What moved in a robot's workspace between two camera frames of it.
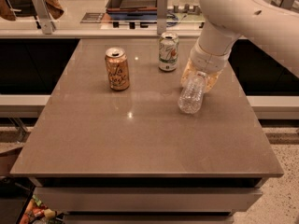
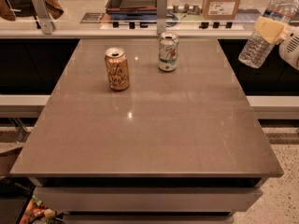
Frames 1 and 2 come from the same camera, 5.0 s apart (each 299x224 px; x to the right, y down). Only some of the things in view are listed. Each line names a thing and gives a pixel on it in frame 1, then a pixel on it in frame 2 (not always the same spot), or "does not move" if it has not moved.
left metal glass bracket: [48, 25] does not move
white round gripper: [206, 61] to [290, 47]
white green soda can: [168, 51] does not move
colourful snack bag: [36, 212] does not move
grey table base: [146, 200] does not move
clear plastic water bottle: [191, 97] to [270, 28]
